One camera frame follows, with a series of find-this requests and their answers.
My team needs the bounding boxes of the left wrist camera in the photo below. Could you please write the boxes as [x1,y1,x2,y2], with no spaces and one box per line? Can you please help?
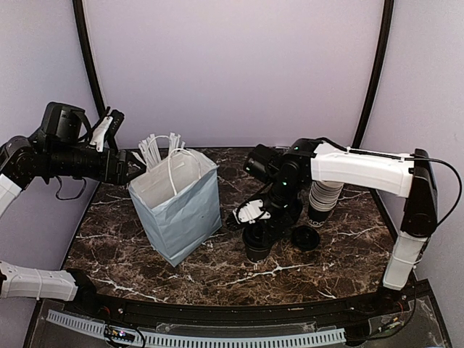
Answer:
[90,109,125,152]

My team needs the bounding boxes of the light blue paper bag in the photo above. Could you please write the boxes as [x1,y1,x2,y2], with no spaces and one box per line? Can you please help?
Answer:
[128,147,222,267]

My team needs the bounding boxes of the black front frame rail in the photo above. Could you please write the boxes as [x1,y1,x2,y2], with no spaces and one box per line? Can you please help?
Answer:
[64,266,415,327]

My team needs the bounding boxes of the black paper coffee cup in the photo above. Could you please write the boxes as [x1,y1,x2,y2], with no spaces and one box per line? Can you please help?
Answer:
[246,247,271,263]

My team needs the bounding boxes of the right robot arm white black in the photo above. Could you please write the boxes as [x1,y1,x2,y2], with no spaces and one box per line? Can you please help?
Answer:
[228,138,442,315]

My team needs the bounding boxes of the black plastic lid on table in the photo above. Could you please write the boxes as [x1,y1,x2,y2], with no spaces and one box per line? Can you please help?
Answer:
[291,225,320,252]

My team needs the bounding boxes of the white slotted cable duct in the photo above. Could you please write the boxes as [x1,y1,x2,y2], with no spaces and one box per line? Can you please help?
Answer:
[46,310,346,348]

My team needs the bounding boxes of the stack of paper coffee cups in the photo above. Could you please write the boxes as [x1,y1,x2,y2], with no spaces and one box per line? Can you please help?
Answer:
[307,181,344,228]

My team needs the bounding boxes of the bundle of wrapped white straws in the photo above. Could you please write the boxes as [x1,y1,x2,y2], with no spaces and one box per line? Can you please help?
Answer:
[132,132,185,170]

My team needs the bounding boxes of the black plastic cup lid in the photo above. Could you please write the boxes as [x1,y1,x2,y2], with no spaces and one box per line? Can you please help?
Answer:
[242,225,273,250]

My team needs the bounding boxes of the stack of black lids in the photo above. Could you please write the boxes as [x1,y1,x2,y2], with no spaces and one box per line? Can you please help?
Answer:
[287,198,303,226]

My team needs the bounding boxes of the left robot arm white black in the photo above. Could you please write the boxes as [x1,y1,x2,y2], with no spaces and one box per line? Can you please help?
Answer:
[1,101,146,316]

